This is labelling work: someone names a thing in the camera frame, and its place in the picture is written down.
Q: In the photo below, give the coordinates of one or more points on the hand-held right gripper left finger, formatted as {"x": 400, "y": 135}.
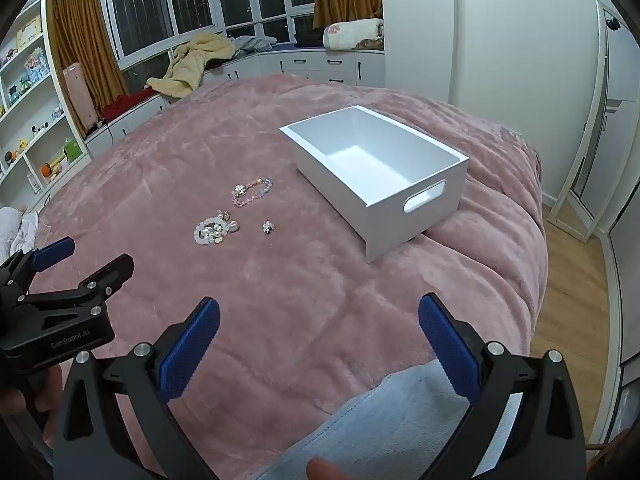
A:
{"x": 192, "y": 345}

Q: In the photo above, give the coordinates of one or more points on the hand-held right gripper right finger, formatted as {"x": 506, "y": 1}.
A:
{"x": 447, "y": 345}

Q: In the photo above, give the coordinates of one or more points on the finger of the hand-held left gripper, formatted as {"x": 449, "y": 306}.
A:
{"x": 107, "y": 272}
{"x": 55, "y": 252}

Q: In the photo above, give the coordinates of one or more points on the silver heart charm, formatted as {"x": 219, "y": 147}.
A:
{"x": 268, "y": 227}

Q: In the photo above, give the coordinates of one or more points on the white storage box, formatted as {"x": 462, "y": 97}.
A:
{"x": 350, "y": 185}

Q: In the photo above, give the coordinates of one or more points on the person's left hand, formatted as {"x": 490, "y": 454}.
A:
{"x": 50, "y": 400}

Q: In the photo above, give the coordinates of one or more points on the person's right hand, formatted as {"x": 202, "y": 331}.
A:
{"x": 322, "y": 469}

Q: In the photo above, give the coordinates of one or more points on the white crumpled cloth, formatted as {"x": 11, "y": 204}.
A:
{"x": 15, "y": 232}

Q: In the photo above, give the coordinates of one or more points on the orange toy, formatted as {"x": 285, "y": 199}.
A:
{"x": 46, "y": 170}

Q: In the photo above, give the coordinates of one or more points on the green toy box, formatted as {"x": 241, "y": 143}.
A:
{"x": 71, "y": 151}

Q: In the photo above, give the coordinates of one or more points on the pink fleece blanket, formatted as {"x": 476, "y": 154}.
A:
{"x": 300, "y": 285}

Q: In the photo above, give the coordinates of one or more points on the white bookshelf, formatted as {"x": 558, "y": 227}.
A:
{"x": 45, "y": 125}

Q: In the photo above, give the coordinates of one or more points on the pink standing appliance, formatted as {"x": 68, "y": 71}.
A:
{"x": 80, "y": 95}

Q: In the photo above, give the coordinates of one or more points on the red cloth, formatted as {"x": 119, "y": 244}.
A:
{"x": 122, "y": 106}

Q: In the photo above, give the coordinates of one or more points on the long mustard curtain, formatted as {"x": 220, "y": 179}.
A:
{"x": 85, "y": 35}

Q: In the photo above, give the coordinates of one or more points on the yellow blanket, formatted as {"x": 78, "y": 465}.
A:
{"x": 195, "y": 60}

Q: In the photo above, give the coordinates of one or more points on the white standing mirror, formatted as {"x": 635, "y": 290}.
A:
{"x": 595, "y": 125}

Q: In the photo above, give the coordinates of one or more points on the grey clothes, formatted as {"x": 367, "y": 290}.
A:
{"x": 255, "y": 44}

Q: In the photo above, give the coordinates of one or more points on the bay window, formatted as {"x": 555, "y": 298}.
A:
{"x": 200, "y": 5}

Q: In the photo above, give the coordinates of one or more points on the white window seat cabinets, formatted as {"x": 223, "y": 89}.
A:
{"x": 320, "y": 62}

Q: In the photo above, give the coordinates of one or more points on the floral rolled quilt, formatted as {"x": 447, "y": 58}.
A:
{"x": 352, "y": 34}

